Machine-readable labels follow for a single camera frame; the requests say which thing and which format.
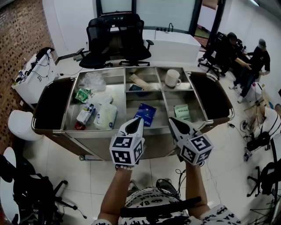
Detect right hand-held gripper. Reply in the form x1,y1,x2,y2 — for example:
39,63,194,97
169,117,214,165

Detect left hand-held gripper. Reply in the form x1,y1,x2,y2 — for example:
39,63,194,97
109,117,146,165

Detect blue coffee packet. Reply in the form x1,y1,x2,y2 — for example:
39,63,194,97
133,103,157,127

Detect pale green sachet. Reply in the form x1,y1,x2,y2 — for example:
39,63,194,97
173,104,191,119

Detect steel compartment cart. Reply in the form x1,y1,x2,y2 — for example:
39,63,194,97
31,66,235,162

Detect white soft tissue pack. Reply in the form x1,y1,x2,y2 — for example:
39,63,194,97
93,103,118,130

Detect white and blue carton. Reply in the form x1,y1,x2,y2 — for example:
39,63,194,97
76,103,96,125

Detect white mug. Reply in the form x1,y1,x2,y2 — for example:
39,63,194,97
164,69,182,88

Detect green snack packet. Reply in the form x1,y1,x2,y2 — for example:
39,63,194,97
75,87,93,103

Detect clear crinkled plastic bag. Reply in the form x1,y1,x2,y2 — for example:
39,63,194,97
78,72,106,92

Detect person's right forearm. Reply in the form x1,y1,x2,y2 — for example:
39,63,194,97
185,161,211,218

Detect person's left forearm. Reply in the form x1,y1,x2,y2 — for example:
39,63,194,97
97,167,133,220

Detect person's shoe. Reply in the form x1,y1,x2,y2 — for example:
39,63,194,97
129,179,143,192

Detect white printed shirt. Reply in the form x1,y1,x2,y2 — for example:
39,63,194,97
91,186,242,225

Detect black backpack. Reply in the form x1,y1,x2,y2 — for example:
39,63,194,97
246,131,271,152

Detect black swivel chair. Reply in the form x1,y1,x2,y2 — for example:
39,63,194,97
197,32,229,80

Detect small white appliance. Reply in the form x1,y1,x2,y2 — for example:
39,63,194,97
245,82,263,103

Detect black mesh office chair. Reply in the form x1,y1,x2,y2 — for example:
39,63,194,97
118,13,155,67
78,17,114,69

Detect white bathtub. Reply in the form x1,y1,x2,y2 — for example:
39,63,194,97
142,28,202,65

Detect grey rolled mat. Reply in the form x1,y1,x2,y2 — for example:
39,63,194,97
73,51,90,62

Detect black office chair with bag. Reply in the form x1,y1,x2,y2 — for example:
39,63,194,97
0,155,78,225

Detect black framed window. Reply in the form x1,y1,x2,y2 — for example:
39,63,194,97
95,0,137,18

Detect white round table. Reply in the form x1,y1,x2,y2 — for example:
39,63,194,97
0,147,18,221

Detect white bead bracelet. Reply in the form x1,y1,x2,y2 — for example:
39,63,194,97
115,164,134,171

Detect black floor cables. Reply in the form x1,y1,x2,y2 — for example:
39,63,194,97
155,168,187,200

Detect black chest strap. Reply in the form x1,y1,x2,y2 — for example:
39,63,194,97
126,196,202,218

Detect white bag with black straps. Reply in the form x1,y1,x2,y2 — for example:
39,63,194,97
252,104,281,138

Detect white cabinet with cables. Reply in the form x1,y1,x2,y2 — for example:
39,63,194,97
11,47,59,104

